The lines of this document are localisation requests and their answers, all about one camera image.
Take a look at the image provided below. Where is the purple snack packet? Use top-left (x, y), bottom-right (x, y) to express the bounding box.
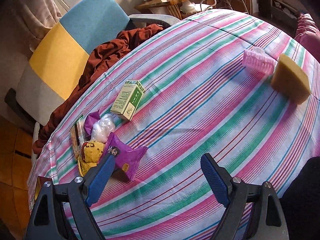
top-left (101, 132), bottom-right (148, 182)

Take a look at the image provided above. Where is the flat clear snack packet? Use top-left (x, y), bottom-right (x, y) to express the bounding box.
top-left (70, 116), bottom-right (87, 160)

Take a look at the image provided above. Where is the clear crumpled plastic bag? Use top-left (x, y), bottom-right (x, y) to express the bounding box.
top-left (91, 114), bottom-right (116, 143)

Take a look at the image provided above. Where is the small purple wrapper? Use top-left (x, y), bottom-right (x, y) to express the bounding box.
top-left (84, 111), bottom-right (100, 140)

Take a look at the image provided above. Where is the green white medicine box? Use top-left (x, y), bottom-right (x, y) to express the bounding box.
top-left (111, 80), bottom-right (145, 121)

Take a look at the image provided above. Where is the striped bed sheet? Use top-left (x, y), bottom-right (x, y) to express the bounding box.
top-left (27, 9), bottom-right (319, 239)

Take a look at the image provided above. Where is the yellow sponge wedge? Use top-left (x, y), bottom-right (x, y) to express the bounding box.
top-left (271, 54), bottom-right (311, 105)

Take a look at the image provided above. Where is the tricolour padded headboard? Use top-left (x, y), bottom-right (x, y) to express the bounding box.
top-left (16, 0), bottom-right (130, 125)

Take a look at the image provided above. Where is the rust brown blanket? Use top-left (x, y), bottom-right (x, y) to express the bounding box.
top-left (33, 23), bottom-right (164, 158)

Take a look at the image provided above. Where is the striped curtain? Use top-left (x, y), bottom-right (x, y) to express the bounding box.
top-left (13, 0), bottom-right (62, 51)

